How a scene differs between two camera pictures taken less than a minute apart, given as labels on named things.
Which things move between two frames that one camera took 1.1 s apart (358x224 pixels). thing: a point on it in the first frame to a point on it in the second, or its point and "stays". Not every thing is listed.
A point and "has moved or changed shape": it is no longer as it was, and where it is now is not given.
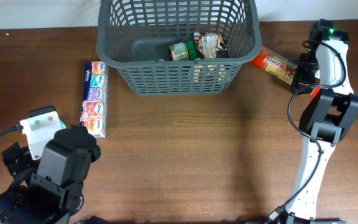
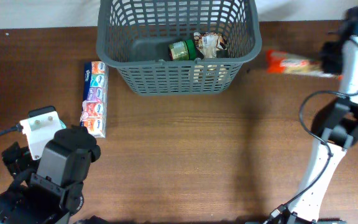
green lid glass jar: (183, 51) stays
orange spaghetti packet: (278, 66) has moved or changed shape
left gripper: (79, 127) stays
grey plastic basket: (135, 35) stays
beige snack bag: (211, 45) stays
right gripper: (309, 79) to (326, 65)
